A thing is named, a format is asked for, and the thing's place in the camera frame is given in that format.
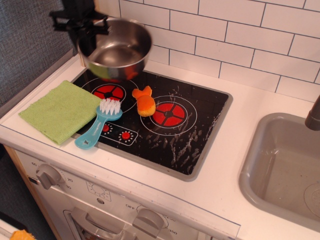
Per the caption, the orange plush toy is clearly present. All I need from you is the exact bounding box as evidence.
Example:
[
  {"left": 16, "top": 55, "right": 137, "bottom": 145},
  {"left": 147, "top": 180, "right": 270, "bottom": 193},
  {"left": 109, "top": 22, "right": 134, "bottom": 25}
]
[{"left": 132, "top": 85, "right": 156, "bottom": 117}]

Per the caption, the black toy stovetop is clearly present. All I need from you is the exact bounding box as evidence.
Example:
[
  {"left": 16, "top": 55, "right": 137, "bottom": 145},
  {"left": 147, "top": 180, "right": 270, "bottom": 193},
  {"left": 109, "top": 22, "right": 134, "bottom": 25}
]
[{"left": 74, "top": 70, "right": 233, "bottom": 182}]

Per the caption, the grey oven knob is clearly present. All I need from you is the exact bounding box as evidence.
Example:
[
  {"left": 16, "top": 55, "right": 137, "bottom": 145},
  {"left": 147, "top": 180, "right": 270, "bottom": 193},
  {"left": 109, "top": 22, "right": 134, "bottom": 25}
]
[
  {"left": 132, "top": 208, "right": 165, "bottom": 238},
  {"left": 36, "top": 164, "right": 62, "bottom": 190}
]

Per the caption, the grey left oven knob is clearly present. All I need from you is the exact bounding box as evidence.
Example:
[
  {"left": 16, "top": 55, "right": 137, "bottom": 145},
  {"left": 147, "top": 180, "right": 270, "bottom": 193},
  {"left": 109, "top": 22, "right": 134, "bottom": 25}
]
[{"left": 36, "top": 164, "right": 62, "bottom": 190}]

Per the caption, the orange object at corner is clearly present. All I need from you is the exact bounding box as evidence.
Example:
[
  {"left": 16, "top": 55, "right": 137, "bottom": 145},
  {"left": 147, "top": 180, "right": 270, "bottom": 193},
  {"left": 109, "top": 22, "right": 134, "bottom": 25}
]
[{"left": 9, "top": 229, "right": 36, "bottom": 240}]

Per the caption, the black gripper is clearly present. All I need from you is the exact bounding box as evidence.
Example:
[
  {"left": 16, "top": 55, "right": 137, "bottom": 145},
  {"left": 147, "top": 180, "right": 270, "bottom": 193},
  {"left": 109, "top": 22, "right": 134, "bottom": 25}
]
[{"left": 49, "top": 0, "right": 109, "bottom": 50}]

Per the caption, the white toy oven front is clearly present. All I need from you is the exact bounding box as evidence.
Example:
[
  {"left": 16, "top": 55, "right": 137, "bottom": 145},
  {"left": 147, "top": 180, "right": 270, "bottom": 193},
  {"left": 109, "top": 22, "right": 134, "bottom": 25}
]
[{"left": 15, "top": 151, "right": 240, "bottom": 240}]

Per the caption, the grey sink basin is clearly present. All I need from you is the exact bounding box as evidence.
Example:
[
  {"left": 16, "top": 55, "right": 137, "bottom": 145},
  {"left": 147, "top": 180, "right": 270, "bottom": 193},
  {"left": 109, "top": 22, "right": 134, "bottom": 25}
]
[{"left": 239, "top": 112, "right": 320, "bottom": 232}]

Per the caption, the grey right oven knob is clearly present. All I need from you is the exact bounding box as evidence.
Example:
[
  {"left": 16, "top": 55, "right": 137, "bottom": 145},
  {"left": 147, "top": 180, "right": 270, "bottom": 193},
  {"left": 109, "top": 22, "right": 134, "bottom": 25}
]
[{"left": 132, "top": 208, "right": 165, "bottom": 238}]

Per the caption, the blue dish brush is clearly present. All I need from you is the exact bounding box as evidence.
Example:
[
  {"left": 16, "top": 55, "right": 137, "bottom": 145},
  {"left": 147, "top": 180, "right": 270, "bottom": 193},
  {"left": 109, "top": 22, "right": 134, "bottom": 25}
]
[{"left": 74, "top": 98, "right": 123, "bottom": 150}]

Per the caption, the grey faucet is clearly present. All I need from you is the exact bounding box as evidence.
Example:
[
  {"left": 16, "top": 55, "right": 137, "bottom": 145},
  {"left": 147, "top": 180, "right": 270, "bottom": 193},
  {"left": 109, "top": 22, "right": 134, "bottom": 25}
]
[{"left": 304, "top": 95, "right": 320, "bottom": 131}]

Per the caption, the green cloth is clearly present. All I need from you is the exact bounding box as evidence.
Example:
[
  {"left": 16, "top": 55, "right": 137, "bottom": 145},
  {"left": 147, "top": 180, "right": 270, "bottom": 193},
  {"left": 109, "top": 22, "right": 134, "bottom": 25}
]
[{"left": 19, "top": 80, "right": 101, "bottom": 145}]

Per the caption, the stainless steel pot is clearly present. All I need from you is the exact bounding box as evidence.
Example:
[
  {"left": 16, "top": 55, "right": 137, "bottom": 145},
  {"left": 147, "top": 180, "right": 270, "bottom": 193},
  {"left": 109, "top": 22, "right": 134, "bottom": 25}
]
[{"left": 76, "top": 18, "right": 153, "bottom": 81}]

